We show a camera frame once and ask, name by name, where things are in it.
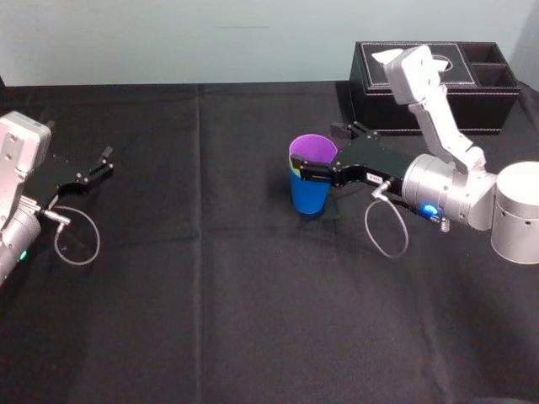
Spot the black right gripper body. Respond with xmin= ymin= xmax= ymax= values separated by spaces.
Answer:
xmin=334 ymin=133 xmax=417 ymax=199

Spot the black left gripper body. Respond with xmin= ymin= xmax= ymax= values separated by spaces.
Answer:
xmin=24 ymin=151 xmax=88 ymax=210

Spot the purple plastic cup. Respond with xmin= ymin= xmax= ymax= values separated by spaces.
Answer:
xmin=288 ymin=133 xmax=339 ymax=167

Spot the blue plastic cup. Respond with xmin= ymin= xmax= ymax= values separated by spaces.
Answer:
xmin=289 ymin=166 xmax=332 ymax=216

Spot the white tissue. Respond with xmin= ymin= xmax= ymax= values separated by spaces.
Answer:
xmin=371 ymin=47 xmax=454 ymax=72

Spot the black leather organizer box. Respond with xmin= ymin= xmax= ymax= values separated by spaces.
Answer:
xmin=348 ymin=40 xmax=520 ymax=136

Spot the black table cloth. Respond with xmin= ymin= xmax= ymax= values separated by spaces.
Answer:
xmin=0 ymin=79 xmax=539 ymax=404

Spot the thin grey left gripper cable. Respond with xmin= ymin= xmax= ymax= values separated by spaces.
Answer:
xmin=43 ymin=205 xmax=101 ymax=267

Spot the thin grey gripper cable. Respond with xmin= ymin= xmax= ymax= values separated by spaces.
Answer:
xmin=43 ymin=205 xmax=101 ymax=267
xmin=365 ymin=178 xmax=410 ymax=259

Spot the thin grey right gripper cable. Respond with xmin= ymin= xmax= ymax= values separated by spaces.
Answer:
xmin=365 ymin=178 xmax=410 ymax=259

